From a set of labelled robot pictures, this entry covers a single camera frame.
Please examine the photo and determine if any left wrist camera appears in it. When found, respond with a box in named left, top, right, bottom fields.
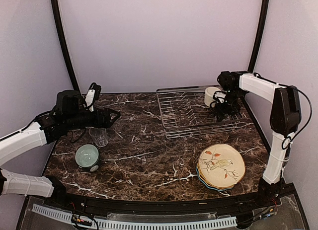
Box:
left=85, top=82, right=101, bottom=112

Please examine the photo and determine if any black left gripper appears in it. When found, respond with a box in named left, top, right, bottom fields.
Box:
left=65, top=107, right=121, bottom=131

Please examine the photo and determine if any black frame post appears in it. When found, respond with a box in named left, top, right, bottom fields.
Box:
left=51, top=0, right=80, bottom=91
left=247, top=0, right=269, bottom=73

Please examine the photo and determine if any black front rail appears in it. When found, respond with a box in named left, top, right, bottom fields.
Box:
left=18, top=184, right=296, bottom=225

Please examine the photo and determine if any green ceramic bowl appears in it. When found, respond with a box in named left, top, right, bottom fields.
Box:
left=75, top=144, right=100, bottom=172

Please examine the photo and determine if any left black frame post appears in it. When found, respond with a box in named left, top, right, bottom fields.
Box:
left=51, top=0, right=80, bottom=91

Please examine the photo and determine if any cream bird pattern plate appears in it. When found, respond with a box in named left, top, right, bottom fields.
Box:
left=196, top=144, right=245, bottom=191

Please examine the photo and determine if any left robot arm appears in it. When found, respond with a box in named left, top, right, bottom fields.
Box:
left=0, top=87, right=121, bottom=208

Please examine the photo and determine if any blue plate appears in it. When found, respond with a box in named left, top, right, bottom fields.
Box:
left=195, top=165, right=236, bottom=191

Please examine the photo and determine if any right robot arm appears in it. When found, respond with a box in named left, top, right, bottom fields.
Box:
left=213, top=71, right=302, bottom=185

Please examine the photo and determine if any white slotted cable duct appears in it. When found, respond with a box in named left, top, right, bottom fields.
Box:
left=31, top=204, right=237, bottom=230

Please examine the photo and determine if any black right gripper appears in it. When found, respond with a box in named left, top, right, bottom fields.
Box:
left=215, top=88, right=242, bottom=122

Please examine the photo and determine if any metal wire dish rack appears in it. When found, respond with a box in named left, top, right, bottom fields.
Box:
left=157, top=85, right=247, bottom=139

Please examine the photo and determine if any cream ceramic mug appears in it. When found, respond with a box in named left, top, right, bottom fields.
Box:
left=204, top=86, right=221, bottom=108

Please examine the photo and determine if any clear drinking glass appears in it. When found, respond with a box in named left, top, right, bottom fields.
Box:
left=89, top=128, right=108, bottom=148

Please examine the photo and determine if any right black frame post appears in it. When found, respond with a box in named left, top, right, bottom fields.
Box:
left=247, top=0, right=269, bottom=73

